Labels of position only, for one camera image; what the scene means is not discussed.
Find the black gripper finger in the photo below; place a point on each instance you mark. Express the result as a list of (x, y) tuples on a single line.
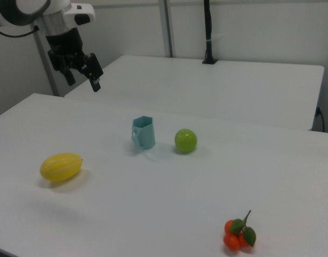
[(95, 85), (69, 78)]

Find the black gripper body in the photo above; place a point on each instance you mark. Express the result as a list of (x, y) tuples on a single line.
[(70, 51)]

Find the light blue hexagonal mug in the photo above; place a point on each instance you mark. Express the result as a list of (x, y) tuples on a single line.
[(146, 135)]

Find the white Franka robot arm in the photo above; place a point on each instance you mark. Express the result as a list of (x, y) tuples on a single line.
[(54, 18)]

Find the yellow striped melon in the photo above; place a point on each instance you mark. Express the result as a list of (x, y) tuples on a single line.
[(60, 167)]

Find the green apple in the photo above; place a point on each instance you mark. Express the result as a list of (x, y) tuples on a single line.
[(186, 141)]

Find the orange tangerine cluster with leaves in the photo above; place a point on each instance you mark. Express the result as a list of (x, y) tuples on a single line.
[(232, 241)]

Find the grey aluminium frame post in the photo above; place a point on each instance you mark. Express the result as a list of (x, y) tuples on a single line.
[(166, 26), (46, 72)]

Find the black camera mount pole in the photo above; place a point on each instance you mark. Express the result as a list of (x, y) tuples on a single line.
[(208, 26)]

